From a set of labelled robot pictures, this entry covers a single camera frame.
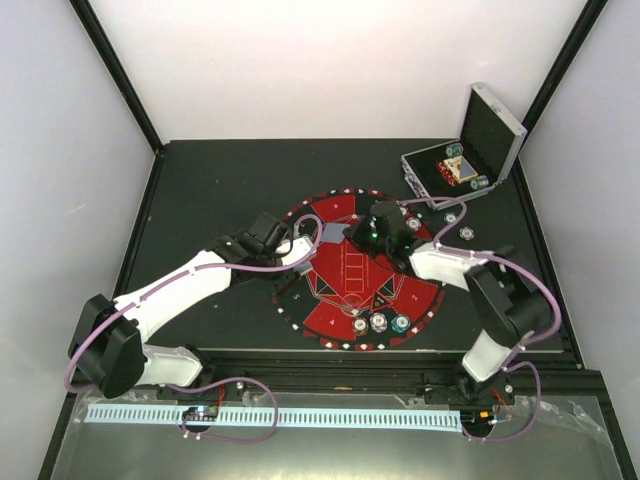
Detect black triangular marker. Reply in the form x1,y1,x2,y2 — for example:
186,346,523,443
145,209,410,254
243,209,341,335
370,291,392,312

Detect clear round dealer button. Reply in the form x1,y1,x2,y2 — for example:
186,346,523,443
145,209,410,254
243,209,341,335
341,293,365,317

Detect grey white chip stack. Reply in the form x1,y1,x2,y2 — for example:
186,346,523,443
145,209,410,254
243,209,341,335
459,227,475,241

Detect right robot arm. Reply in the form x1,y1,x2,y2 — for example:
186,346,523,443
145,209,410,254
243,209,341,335
344,201,562,403

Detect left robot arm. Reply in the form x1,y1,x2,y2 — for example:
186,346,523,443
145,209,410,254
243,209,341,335
63,213,322,399

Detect round red black poker mat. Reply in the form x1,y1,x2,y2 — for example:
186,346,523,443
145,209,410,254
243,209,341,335
273,187,444,352

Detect red dice in case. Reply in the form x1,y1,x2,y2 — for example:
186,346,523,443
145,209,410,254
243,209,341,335
436,162,458,186

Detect pyramid card box in case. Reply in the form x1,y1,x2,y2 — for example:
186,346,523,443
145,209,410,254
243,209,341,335
444,155,478,183

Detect green chip stack in case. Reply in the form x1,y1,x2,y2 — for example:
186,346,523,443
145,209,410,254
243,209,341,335
445,142,464,158

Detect green chip stack case front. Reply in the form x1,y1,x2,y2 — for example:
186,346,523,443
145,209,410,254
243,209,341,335
469,175,490,191

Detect aluminium poker case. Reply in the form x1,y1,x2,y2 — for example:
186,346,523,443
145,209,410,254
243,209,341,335
400,82,527,210

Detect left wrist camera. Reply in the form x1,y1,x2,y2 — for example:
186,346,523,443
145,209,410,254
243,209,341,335
276,236,316,267

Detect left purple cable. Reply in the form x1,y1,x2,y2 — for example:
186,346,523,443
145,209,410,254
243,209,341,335
63,214,324,443

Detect purple cable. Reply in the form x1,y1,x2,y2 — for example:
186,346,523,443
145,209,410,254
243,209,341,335
63,214,324,443
399,196,560,443

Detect white slotted cable duct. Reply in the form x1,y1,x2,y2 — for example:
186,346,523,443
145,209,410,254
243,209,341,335
84,404,462,433

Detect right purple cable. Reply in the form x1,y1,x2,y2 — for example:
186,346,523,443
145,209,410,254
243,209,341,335
399,196,560,443

